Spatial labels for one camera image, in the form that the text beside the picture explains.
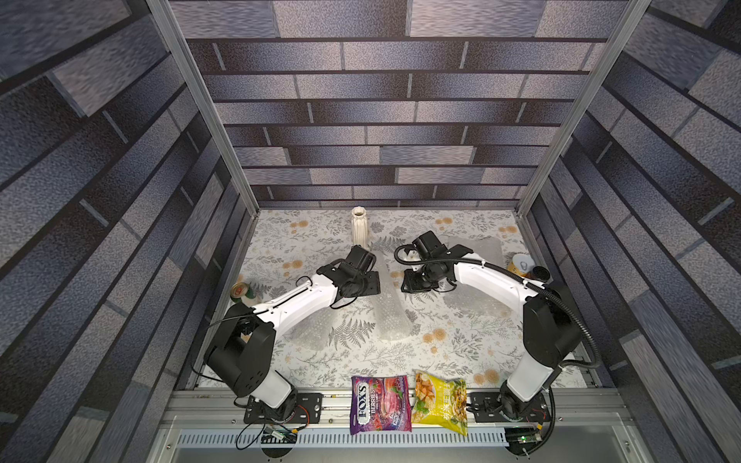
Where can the small red jar black lid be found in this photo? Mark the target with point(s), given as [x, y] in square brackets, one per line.
[540, 273]

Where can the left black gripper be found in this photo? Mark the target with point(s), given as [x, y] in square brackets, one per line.
[374, 287]

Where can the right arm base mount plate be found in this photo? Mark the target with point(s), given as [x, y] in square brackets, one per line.
[494, 407]

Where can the purple Fox's candy bag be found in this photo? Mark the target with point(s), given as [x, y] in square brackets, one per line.
[380, 404]

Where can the yellow snack bag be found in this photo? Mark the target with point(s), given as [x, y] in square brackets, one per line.
[440, 403]

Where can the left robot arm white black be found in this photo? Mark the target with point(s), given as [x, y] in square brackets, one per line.
[240, 352]

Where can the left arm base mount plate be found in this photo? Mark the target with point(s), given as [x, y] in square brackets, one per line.
[299, 408]

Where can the white ribbed vase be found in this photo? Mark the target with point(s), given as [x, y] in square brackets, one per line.
[360, 229]

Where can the bubble wrap sheet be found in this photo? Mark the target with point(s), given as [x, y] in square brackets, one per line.
[469, 300]

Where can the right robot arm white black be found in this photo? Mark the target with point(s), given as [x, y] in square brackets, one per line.
[550, 328]

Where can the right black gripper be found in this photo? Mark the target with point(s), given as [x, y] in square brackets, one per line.
[420, 284]

